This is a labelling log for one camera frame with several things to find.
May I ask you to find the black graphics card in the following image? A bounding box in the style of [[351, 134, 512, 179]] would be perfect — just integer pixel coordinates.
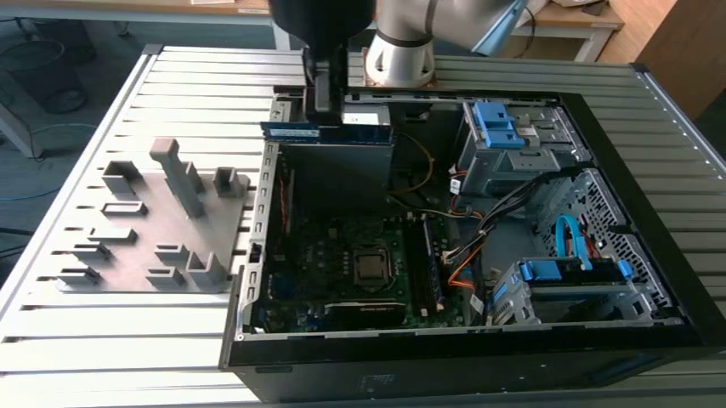
[[321, 299, 411, 331]]

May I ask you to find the grey parts rack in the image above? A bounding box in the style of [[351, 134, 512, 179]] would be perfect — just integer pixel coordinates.
[[53, 135, 253, 295]]

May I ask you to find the long white-legged desk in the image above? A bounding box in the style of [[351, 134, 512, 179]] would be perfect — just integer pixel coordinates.
[[0, 0, 311, 52]]

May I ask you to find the red wire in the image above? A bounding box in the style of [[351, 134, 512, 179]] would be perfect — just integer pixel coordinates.
[[276, 167, 293, 261]]

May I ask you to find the grey power supply unit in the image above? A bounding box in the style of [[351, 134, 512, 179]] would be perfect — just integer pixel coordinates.
[[280, 104, 396, 192]]

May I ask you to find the small wooden desk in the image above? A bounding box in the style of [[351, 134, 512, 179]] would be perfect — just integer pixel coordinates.
[[510, 0, 624, 63]]

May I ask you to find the grey metal drive cage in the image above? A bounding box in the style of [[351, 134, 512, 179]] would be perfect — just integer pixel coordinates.
[[456, 100, 594, 197]]

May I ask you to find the hard disk in blue carrier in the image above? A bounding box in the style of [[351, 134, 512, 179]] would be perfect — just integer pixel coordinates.
[[518, 256, 634, 286]]

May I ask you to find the dark green motherboard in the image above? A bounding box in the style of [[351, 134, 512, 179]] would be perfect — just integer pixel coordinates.
[[265, 212, 483, 332]]

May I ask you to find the grey metal disk bay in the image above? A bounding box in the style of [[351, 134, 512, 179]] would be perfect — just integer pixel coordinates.
[[490, 258, 676, 326]]

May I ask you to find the RAM stick with blue label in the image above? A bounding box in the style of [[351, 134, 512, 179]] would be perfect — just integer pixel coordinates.
[[259, 120, 395, 145]]

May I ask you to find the wooden cabinet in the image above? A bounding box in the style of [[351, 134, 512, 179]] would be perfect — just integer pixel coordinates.
[[598, 0, 726, 122]]

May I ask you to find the blue drive carrier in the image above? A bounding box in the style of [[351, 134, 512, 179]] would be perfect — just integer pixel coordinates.
[[470, 101, 526, 150]]

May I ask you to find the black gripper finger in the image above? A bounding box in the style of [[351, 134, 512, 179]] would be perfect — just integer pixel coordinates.
[[301, 46, 317, 124], [313, 44, 347, 127]]

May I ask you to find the black open PC case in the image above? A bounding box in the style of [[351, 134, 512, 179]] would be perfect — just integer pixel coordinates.
[[217, 84, 726, 403]]

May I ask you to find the pale blue floor cable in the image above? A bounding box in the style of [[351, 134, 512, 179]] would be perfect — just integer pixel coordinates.
[[0, 122, 99, 201]]

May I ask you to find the silver CPU in socket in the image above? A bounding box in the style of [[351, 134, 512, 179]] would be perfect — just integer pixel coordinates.
[[354, 250, 391, 285]]

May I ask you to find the yellow wire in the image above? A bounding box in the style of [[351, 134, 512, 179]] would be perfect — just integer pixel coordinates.
[[390, 129, 435, 195]]

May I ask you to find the blue flat data wire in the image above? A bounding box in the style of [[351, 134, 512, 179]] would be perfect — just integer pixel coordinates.
[[555, 214, 594, 272]]

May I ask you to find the orange wire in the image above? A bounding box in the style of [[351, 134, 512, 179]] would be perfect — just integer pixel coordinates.
[[447, 258, 483, 291]]

